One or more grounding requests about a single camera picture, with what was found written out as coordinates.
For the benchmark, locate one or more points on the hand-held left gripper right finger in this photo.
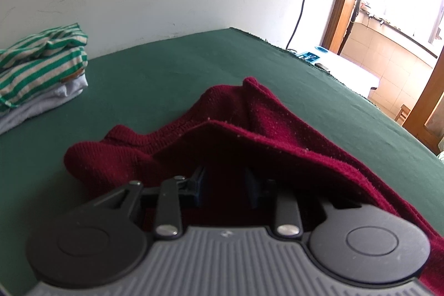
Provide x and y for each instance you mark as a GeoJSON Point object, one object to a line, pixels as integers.
{"type": "Point", "coordinates": [251, 192]}

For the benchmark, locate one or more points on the dark red knit sweater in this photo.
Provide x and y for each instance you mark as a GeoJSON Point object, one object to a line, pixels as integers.
{"type": "Point", "coordinates": [277, 129]}

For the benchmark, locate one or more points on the blue round lid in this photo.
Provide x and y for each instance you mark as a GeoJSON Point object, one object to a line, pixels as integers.
{"type": "Point", "coordinates": [321, 49]}

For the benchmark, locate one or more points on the green table cloth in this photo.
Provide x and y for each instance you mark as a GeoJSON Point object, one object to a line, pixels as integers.
{"type": "Point", "coordinates": [156, 81]}

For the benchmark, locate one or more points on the white folded garment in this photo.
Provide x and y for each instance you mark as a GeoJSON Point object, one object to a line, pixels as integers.
{"type": "Point", "coordinates": [34, 110]}

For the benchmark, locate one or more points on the pale green cloth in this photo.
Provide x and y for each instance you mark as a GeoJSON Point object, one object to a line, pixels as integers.
{"type": "Point", "coordinates": [441, 153]}

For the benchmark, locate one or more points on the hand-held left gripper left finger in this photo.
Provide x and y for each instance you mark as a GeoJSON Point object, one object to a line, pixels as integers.
{"type": "Point", "coordinates": [199, 192]}

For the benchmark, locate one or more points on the blue tray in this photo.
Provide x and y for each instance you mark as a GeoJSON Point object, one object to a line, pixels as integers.
{"type": "Point", "coordinates": [308, 56]}

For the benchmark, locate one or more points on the small black object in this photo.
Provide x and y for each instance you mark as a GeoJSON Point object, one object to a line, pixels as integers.
{"type": "Point", "coordinates": [321, 66]}

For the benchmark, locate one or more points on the white side table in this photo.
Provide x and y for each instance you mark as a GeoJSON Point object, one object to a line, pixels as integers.
{"type": "Point", "coordinates": [347, 74]}

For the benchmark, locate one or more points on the small wooden stool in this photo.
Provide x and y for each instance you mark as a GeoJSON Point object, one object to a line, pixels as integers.
{"type": "Point", "coordinates": [404, 112]}

